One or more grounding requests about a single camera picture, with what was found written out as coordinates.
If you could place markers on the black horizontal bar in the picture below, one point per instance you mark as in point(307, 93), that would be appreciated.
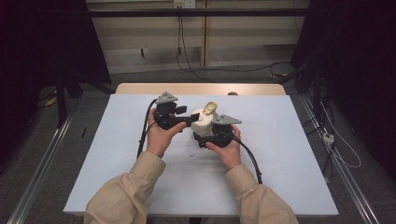
point(199, 12)

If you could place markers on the white table mat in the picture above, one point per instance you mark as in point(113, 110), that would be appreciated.
point(274, 155)

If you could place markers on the dark table grommet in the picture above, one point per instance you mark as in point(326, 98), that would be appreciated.
point(232, 93)

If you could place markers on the yellow tape piece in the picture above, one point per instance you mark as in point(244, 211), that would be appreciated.
point(51, 101)

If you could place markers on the aluminium floor rail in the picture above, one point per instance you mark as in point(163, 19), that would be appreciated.
point(342, 174)
point(40, 168)

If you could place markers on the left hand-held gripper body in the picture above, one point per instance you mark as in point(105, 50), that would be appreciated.
point(166, 113)

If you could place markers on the white wall socket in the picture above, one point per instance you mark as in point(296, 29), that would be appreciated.
point(184, 3)

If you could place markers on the wooden table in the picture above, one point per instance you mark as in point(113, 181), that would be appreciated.
point(193, 88)

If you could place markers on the black curtain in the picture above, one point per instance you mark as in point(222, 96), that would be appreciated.
point(361, 62)
point(37, 46)

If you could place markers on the person's left hand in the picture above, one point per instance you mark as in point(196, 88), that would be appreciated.
point(158, 140)

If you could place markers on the black metal stand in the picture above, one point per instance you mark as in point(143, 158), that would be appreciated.
point(61, 99)

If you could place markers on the cream white cup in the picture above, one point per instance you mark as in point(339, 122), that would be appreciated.
point(202, 124)

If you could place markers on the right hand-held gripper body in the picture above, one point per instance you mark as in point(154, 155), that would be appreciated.
point(222, 132)

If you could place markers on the white power strip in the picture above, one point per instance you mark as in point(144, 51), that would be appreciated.
point(328, 138)

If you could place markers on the person's right hand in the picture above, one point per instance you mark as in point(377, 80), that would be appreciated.
point(229, 155)

